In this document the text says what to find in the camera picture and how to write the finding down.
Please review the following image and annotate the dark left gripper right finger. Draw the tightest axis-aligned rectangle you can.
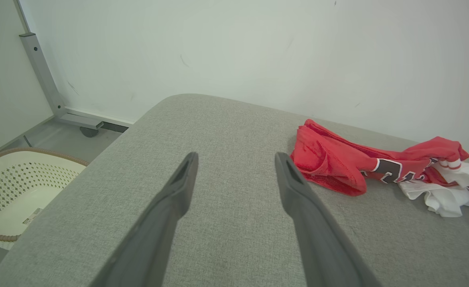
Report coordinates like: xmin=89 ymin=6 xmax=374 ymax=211
xmin=275 ymin=152 xmax=383 ymax=287

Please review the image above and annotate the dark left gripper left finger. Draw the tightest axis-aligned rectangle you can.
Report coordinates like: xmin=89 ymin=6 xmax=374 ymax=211
xmin=90 ymin=152 xmax=200 ymax=287

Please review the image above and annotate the red basketball jersey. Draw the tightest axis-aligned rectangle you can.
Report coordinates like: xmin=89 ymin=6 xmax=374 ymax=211
xmin=290 ymin=119 xmax=469 ymax=197

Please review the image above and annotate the white garment red trim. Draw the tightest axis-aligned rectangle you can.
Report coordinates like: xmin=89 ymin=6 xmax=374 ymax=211
xmin=398 ymin=159 xmax=469 ymax=218

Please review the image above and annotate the cream perforated laundry basket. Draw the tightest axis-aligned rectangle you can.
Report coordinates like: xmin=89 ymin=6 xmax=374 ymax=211
xmin=0 ymin=148 xmax=89 ymax=251

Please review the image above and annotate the grey metal frame leg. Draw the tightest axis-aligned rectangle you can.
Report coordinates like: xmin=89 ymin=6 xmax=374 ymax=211
xmin=13 ymin=0 xmax=133 ymax=132

